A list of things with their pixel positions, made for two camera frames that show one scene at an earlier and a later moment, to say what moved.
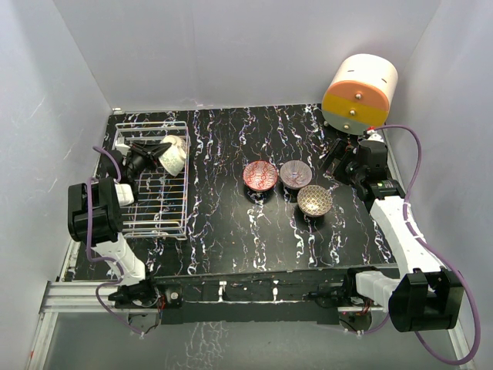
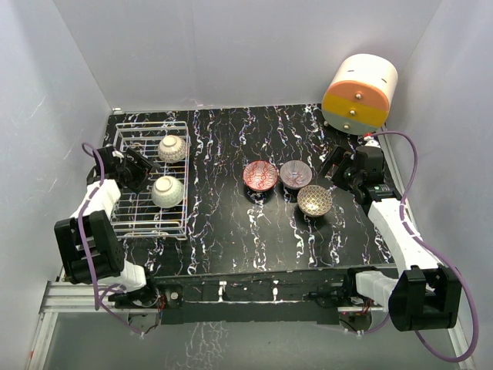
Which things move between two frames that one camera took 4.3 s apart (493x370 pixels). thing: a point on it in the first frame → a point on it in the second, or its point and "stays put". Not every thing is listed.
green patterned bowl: x=172 y=160 → x=167 y=192
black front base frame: x=317 y=293 stays put
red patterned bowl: x=259 y=175 stays put
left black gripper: x=154 y=152 → x=145 y=167
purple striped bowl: x=295 y=174 stays put
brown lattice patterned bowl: x=314 y=200 stays put
